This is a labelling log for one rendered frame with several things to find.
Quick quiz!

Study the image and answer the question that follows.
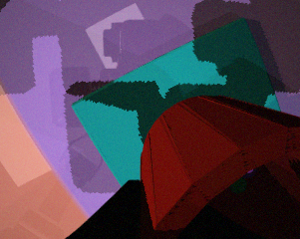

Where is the green marble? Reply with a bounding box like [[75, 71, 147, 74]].
[[229, 176, 248, 194]]

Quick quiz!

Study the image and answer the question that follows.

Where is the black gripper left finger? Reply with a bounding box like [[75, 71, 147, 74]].
[[66, 180, 142, 239]]

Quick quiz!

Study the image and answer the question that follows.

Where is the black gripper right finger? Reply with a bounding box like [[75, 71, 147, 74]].
[[177, 204, 265, 239]]

